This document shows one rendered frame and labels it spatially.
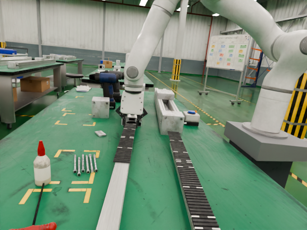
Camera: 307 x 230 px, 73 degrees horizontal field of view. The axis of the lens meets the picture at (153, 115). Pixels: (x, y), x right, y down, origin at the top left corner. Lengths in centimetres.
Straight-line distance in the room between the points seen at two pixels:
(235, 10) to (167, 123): 53
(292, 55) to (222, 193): 57
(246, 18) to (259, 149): 50
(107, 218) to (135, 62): 55
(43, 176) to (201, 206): 39
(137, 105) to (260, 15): 60
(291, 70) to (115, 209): 80
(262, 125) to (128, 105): 59
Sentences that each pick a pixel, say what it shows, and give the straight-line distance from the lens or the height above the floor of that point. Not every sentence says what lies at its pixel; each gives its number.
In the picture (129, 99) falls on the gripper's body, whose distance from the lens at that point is 92.
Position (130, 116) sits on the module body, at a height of 82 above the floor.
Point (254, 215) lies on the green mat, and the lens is 60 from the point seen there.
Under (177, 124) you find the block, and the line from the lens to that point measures 95.
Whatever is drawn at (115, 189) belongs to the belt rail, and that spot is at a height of 81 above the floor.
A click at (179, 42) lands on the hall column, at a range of 1121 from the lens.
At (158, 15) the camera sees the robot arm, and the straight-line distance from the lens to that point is 90.
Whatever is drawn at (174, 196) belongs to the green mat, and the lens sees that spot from 58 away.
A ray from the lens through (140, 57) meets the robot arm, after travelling 82.
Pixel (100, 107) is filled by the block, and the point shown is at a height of 84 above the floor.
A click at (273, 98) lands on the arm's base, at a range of 99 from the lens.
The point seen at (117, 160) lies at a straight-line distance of 64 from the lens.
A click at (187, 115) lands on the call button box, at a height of 84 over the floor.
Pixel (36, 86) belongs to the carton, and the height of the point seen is 34.
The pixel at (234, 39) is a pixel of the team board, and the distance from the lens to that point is 674.
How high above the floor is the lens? 112
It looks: 16 degrees down
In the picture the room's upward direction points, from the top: 6 degrees clockwise
